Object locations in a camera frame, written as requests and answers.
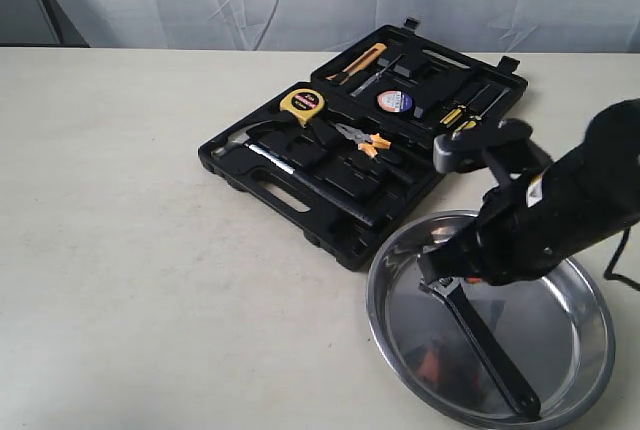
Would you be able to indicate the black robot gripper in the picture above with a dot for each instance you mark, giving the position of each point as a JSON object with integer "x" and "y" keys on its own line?
{"x": 490, "y": 249}

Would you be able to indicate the black plastic tool case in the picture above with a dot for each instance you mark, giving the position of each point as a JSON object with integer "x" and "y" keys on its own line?
{"x": 432, "y": 74}

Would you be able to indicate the adjustable wrench black handle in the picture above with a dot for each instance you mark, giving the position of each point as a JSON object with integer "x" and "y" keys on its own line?
{"x": 510, "y": 382}

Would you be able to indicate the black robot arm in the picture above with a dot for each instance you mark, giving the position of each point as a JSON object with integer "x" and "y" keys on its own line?
{"x": 541, "y": 211}

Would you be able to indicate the round stainless steel tray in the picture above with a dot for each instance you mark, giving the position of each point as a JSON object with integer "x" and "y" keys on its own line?
{"x": 557, "y": 331}

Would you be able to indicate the yellow black screwdriver lower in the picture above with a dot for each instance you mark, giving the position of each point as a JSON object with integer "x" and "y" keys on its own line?
{"x": 479, "y": 107}

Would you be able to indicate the yellow black screwdriver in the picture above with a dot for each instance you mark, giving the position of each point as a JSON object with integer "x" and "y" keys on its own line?
{"x": 461, "y": 103}
{"x": 479, "y": 107}

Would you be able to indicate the yellow black screwdriver upper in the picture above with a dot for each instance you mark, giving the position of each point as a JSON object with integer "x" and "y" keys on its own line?
{"x": 461, "y": 103}

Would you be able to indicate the black electrical tape roll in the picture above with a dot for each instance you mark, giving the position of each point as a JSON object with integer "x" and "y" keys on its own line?
{"x": 395, "y": 101}

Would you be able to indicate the small metal test pen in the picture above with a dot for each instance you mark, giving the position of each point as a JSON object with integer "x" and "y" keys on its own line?
{"x": 375, "y": 77}

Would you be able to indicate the yellow tape measure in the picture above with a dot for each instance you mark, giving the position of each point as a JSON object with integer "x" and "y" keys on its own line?
{"x": 304, "y": 104}

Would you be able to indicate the yellow utility knife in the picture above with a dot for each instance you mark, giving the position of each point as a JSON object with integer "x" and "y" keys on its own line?
{"x": 359, "y": 64}

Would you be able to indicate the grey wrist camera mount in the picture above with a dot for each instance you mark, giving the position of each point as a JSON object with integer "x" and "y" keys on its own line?
{"x": 504, "y": 147}

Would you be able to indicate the pliers with orange handles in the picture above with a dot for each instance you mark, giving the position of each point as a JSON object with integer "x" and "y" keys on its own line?
{"x": 377, "y": 149}

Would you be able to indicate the claw hammer black handle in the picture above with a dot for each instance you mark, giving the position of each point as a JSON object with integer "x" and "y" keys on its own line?
{"x": 241, "y": 138}

